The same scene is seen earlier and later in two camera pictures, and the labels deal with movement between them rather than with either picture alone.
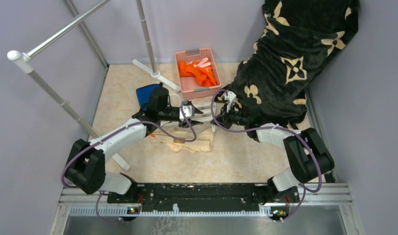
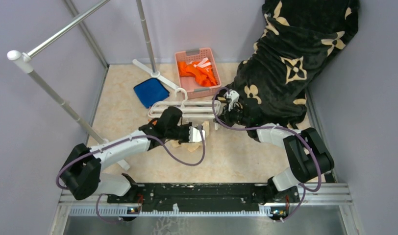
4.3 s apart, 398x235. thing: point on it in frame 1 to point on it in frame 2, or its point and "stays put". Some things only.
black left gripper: (183, 124) to (186, 139)
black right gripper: (223, 118) stays put
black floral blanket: (296, 36) stays put
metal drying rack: (26, 63) stays put
